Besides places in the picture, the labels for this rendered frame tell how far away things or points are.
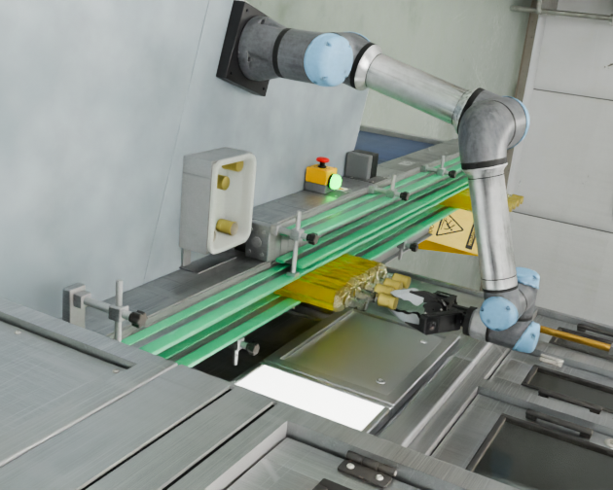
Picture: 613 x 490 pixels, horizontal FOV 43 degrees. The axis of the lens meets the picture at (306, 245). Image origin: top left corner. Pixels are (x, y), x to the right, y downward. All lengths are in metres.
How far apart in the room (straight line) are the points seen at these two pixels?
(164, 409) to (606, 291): 7.19
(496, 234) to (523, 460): 0.48
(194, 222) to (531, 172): 6.26
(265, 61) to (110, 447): 1.16
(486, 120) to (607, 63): 6.02
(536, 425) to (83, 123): 1.18
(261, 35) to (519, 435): 1.08
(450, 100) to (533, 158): 6.06
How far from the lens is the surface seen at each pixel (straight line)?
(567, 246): 7.94
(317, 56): 1.78
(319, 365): 1.89
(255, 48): 1.86
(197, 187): 1.80
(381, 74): 1.88
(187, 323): 1.65
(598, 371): 2.24
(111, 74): 1.59
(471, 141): 1.67
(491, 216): 1.68
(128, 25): 1.62
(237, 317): 1.87
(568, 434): 1.90
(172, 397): 1.00
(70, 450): 0.90
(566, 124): 7.76
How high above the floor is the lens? 1.81
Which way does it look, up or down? 26 degrees down
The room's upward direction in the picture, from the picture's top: 105 degrees clockwise
